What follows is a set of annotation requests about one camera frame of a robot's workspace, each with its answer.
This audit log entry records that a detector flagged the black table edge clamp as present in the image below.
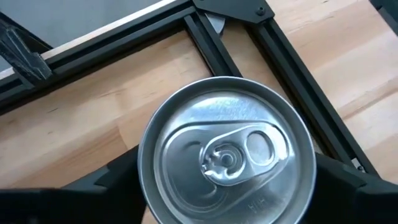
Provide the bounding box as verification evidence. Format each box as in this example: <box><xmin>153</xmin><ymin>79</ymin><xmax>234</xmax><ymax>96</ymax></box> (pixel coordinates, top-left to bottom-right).
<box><xmin>0</xmin><ymin>20</ymin><xmax>53</xmax><ymax>84</ymax></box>

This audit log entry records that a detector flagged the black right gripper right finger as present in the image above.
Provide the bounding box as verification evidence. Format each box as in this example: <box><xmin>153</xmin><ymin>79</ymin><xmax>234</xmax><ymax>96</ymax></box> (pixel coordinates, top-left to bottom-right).
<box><xmin>303</xmin><ymin>152</ymin><xmax>398</xmax><ymax>224</ymax></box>

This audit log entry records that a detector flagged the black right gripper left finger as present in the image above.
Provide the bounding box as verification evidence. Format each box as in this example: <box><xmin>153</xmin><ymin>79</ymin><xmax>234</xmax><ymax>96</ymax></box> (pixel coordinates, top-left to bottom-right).
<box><xmin>0</xmin><ymin>145</ymin><xmax>147</xmax><ymax>224</ymax></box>

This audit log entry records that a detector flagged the short silver and pink can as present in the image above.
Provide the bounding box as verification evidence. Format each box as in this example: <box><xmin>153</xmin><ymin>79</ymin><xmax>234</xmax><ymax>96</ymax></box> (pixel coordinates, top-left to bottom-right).
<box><xmin>137</xmin><ymin>76</ymin><xmax>317</xmax><ymax>224</ymax></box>

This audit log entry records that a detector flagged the black aluminium table frame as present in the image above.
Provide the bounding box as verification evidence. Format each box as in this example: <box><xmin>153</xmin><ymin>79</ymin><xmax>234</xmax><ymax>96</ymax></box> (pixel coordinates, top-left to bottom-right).
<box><xmin>0</xmin><ymin>0</ymin><xmax>382</xmax><ymax>178</ymax></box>

